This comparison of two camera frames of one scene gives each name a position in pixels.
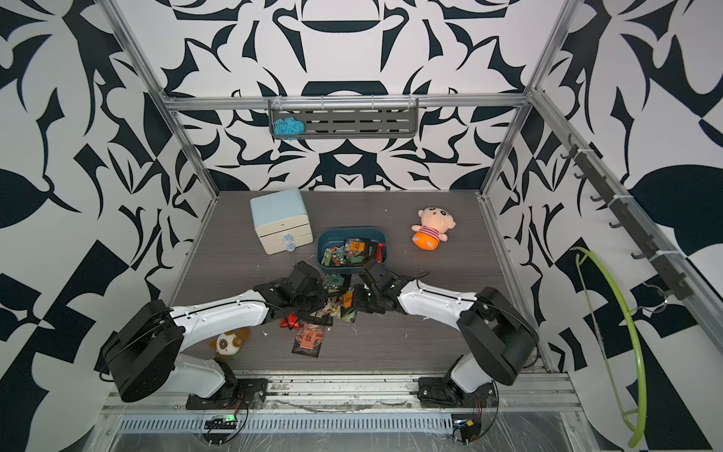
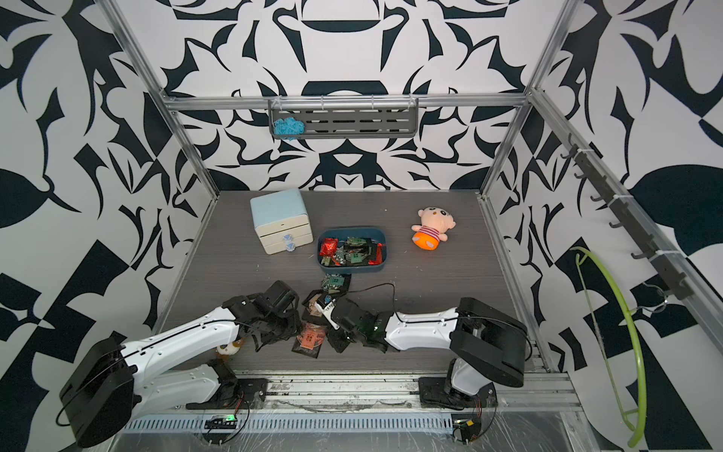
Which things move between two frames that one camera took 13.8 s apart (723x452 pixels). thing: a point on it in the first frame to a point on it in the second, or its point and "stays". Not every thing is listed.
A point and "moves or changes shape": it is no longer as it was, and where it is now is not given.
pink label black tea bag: x=309 y=339 stays
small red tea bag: x=290 y=322 moves or changes shape
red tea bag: x=379 y=252 stays
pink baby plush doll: x=435 y=222 stays
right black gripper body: x=365 y=299 to x=335 y=336
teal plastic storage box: x=347 y=249 stays
